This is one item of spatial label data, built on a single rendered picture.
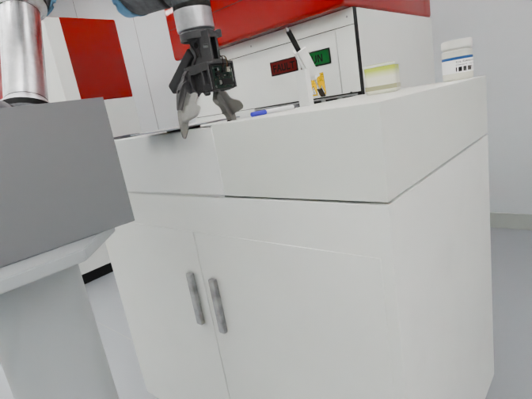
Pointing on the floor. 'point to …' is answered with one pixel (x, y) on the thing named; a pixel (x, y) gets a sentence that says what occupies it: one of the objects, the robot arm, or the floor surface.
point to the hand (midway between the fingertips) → (210, 133)
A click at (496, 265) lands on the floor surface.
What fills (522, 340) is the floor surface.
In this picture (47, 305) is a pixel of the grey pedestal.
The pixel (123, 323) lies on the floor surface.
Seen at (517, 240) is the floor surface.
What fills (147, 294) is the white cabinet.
